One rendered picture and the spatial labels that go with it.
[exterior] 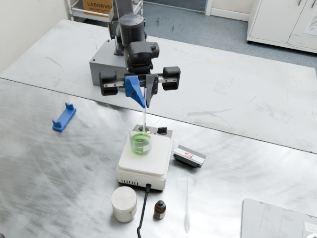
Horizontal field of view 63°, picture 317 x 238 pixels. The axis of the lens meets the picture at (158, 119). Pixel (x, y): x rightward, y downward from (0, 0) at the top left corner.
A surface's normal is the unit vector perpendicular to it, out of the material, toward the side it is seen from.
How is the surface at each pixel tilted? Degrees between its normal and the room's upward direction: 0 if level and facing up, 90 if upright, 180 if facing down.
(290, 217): 0
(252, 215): 0
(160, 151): 0
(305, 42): 90
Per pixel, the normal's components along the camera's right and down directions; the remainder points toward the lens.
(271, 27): -0.27, 0.71
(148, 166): 0.05, -0.67
